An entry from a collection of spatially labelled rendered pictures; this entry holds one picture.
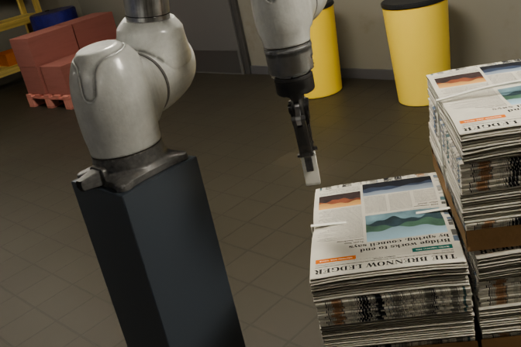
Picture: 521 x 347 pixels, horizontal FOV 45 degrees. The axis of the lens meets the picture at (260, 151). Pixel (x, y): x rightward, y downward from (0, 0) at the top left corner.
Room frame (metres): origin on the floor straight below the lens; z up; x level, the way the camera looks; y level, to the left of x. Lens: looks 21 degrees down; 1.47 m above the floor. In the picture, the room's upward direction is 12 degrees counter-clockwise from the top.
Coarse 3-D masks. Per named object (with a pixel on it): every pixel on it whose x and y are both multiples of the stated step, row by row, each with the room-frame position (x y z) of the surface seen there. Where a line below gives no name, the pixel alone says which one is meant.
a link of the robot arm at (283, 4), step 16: (256, 0) 1.14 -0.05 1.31; (272, 0) 1.13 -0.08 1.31; (288, 0) 1.12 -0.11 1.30; (304, 0) 1.14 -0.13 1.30; (256, 16) 1.15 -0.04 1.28; (272, 16) 1.12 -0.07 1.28; (288, 16) 1.12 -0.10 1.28; (304, 16) 1.13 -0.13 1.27; (272, 32) 1.13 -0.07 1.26; (288, 32) 1.12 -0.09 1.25; (304, 32) 1.14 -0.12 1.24; (272, 48) 1.14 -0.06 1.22
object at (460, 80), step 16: (496, 64) 1.26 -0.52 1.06; (512, 64) 1.24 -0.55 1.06; (432, 80) 1.25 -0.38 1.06; (448, 80) 1.23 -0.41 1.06; (464, 80) 1.21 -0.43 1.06; (480, 80) 1.19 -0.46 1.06; (496, 80) 1.17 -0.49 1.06; (512, 80) 1.15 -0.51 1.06; (432, 96) 1.24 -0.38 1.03; (432, 112) 1.28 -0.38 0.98; (432, 128) 1.27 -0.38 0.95; (432, 144) 1.29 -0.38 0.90
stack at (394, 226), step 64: (320, 192) 1.33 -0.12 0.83; (384, 192) 1.25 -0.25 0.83; (320, 256) 1.05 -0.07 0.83; (384, 256) 1.00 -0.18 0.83; (448, 256) 0.96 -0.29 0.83; (512, 256) 0.93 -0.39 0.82; (320, 320) 0.99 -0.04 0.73; (384, 320) 0.97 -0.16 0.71; (448, 320) 0.95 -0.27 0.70; (512, 320) 0.93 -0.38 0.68
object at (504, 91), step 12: (516, 84) 1.13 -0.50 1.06; (444, 96) 1.15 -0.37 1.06; (468, 96) 1.12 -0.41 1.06; (480, 96) 1.11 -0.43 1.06; (492, 96) 1.09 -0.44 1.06; (504, 96) 1.08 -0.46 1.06; (444, 120) 1.10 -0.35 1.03; (444, 144) 1.13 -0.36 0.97; (444, 156) 1.12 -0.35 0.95; (444, 168) 1.14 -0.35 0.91
